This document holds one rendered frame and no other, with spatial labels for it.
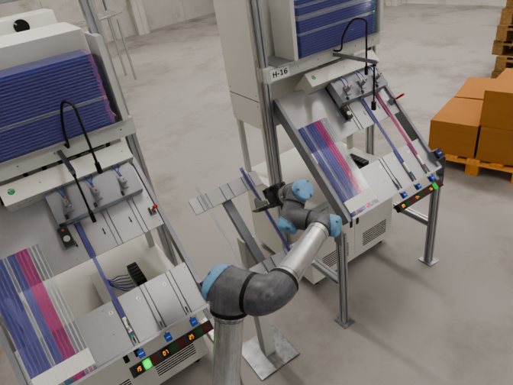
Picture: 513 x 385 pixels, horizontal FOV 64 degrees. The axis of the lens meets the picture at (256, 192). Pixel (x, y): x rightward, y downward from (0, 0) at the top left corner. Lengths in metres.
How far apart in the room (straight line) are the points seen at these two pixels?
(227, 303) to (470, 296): 1.84
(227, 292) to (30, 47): 1.18
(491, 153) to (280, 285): 2.83
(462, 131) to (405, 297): 1.58
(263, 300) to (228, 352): 0.22
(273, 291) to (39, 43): 1.26
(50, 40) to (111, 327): 1.10
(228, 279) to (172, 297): 0.58
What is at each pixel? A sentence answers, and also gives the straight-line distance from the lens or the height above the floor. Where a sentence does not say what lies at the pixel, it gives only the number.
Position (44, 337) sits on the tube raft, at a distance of 1.71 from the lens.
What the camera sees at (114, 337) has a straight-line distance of 1.70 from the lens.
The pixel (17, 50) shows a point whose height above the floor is 1.70.
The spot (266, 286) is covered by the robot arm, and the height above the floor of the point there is 1.15.
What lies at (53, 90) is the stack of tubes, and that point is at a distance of 1.66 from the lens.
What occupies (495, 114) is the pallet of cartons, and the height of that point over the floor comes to 0.54.
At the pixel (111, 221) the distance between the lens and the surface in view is 1.76.
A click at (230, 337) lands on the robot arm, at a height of 0.99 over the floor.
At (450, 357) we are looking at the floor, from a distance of 2.46.
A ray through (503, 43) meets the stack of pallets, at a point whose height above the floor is 0.47.
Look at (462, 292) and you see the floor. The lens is 2.77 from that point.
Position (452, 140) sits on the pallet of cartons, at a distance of 3.77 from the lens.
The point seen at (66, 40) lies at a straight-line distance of 1.84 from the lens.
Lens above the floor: 1.95
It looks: 32 degrees down
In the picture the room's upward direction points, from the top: 9 degrees counter-clockwise
